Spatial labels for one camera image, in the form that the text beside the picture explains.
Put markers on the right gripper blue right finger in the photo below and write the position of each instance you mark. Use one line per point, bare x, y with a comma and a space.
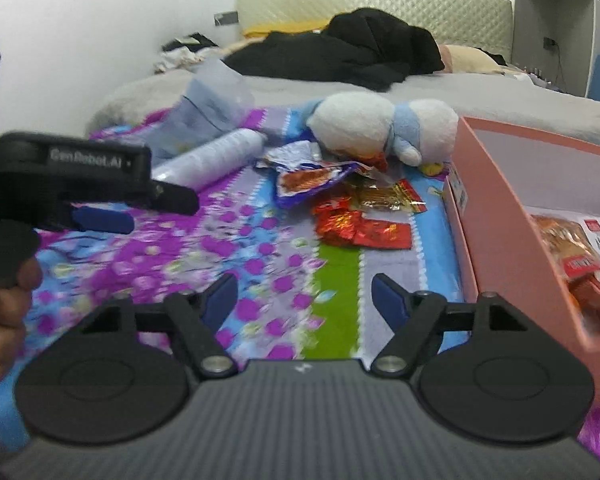
391, 301

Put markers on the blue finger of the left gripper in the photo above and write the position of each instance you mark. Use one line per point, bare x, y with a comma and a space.
102, 220

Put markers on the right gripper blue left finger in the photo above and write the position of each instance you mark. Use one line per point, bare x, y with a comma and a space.
218, 301

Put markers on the red foil snack packet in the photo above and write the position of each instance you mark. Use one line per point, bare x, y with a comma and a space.
336, 224

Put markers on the blue-purple snack bag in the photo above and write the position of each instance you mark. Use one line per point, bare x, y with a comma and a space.
301, 172

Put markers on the white-red snack bag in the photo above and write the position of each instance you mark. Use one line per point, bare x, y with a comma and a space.
573, 241

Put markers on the red-gold candy wrapper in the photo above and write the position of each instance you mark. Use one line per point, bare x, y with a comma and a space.
374, 188

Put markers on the person's left hand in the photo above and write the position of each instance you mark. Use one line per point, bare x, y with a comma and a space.
14, 306

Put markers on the white cylindrical bottle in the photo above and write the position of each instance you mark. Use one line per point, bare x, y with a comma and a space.
212, 161

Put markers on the pink cardboard box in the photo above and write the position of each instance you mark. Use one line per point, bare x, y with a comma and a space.
498, 172

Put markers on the white and blue plush toy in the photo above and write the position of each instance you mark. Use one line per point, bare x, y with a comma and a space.
366, 126

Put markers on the clear blue-grey plastic bag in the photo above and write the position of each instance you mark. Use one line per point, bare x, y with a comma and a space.
215, 102

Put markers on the beige pillow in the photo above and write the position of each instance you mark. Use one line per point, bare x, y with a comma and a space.
467, 60

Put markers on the yellow cloth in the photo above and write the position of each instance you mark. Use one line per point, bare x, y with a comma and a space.
263, 30

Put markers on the black clothing pile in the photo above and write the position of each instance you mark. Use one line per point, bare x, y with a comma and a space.
367, 47

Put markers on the grey white wardrobe cabinet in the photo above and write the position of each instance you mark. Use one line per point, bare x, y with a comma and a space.
558, 40

